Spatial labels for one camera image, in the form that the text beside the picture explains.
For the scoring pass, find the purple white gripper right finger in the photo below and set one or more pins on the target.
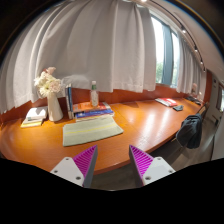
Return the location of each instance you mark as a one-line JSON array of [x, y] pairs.
[[146, 168]]

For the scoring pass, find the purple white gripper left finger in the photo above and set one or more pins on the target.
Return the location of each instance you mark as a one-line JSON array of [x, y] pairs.
[[78, 169]]

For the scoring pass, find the light green folded towel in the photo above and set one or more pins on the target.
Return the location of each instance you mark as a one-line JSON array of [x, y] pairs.
[[89, 131]]

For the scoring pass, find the white ceramic vase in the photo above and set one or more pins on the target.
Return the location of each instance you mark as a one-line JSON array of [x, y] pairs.
[[54, 109]]

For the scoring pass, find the blue book in stack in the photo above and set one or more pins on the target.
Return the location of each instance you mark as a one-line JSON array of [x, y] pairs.
[[92, 114]]

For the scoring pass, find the orange book on stack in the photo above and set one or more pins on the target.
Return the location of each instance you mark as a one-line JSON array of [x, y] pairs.
[[87, 107]]

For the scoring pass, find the yellow book under white book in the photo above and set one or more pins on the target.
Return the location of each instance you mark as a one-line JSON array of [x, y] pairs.
[[31, 123]]

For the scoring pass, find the small dark wallet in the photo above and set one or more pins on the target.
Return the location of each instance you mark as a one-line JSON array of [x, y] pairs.
[[178, 108]]

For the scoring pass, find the red white book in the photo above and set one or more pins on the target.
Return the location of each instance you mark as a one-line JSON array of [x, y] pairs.
[[167, 102]]

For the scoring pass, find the upright blue white book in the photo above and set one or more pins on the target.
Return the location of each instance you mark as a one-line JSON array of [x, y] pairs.
[[69, 101]]

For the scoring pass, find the clear plastic water bottle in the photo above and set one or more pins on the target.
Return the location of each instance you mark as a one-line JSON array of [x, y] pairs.
[[94, 96]]

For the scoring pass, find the dark items at desk end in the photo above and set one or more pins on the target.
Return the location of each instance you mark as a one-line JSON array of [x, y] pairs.
[[192, 99]]

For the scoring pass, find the white pink flower bouquet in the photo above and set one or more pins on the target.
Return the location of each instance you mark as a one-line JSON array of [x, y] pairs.
[[46, 83]]

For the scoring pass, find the right white curtain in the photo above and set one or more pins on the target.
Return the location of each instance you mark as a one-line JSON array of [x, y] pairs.
[[189, 70]]

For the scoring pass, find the large white curtain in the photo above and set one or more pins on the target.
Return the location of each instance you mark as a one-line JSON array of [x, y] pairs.
[[111, 42]]

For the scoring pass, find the window with grey frame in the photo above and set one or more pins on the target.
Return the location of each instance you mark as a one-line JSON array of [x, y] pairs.
[[167, 53]]

